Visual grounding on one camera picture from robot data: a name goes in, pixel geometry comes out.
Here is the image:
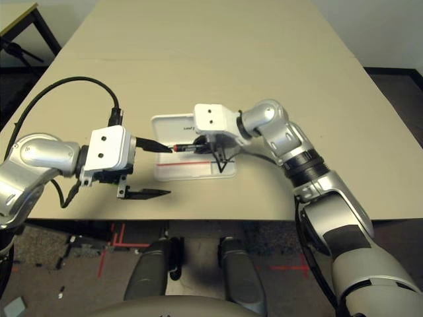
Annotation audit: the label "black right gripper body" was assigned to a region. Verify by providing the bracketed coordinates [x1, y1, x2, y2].
[197, 131, 233, 157]

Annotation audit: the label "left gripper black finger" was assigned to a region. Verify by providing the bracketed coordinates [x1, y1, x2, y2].
[135, 137, 174, 154]
[117, 175, 172, 201]

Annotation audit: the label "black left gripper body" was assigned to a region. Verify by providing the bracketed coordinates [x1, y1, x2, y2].
[94, 166, 135, 186]

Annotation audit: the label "black marker with red cap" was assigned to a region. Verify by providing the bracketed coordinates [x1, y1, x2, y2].
[171, 143, 199, 154]

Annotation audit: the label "white Unitree pencil case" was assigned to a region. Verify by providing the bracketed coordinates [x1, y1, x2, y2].
[151, 113, 238, 182]

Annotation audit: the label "red floor tape lines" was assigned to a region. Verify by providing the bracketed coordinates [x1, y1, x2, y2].
[97, 223, 151, 278]

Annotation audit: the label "silver robot torso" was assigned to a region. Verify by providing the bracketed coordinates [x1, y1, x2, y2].
[81, 295, 265, 317]

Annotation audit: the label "dark grey robot right leg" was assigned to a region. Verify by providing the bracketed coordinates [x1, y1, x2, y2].
[217, 236, 267, 314]

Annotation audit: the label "black tripod stand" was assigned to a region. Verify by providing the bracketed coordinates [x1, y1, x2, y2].
[0, 38, 46, 67]

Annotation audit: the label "small grey box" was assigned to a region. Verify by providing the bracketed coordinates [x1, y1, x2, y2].
[5, 297, 26, 316]

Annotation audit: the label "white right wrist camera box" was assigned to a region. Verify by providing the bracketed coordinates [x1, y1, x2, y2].
[193, 103, 247, 146]

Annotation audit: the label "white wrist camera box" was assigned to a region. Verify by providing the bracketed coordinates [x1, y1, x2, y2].
[80, 125, 137, 188]
[193, 103, 247, 146]

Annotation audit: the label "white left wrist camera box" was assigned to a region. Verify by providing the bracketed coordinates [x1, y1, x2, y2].
[80, 125, 137, 188]

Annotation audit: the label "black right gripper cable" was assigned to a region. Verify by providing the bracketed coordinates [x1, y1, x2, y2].
[213, 141, 288, 174]

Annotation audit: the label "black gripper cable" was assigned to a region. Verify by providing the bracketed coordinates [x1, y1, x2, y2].
[213, 141, 288, 174]
[52, 178, 82, 209]

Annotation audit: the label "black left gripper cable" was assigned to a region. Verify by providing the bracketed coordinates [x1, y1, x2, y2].
[52, 178, 82, 209]

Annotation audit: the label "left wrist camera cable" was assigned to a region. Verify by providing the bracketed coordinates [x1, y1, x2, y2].
[5, 76, 125, 159]

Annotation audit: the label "tan side table black frame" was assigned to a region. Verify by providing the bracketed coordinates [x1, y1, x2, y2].
[0, 1, 62, 67]

